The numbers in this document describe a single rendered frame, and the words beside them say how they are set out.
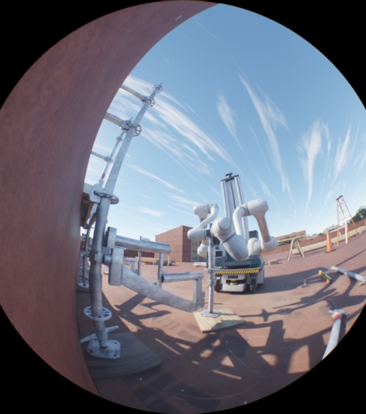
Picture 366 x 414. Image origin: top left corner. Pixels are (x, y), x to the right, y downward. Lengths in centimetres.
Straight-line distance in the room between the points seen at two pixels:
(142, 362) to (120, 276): 41
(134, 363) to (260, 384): 47
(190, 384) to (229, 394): 14
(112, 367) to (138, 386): 12
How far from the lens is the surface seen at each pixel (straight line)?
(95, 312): 60
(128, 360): 68
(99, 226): 53
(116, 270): 56
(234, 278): 162
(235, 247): 72
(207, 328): 92
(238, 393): 60
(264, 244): 156
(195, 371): 66
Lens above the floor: 52
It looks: 22 degrees up
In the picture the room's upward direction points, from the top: 1 degrees clockwise
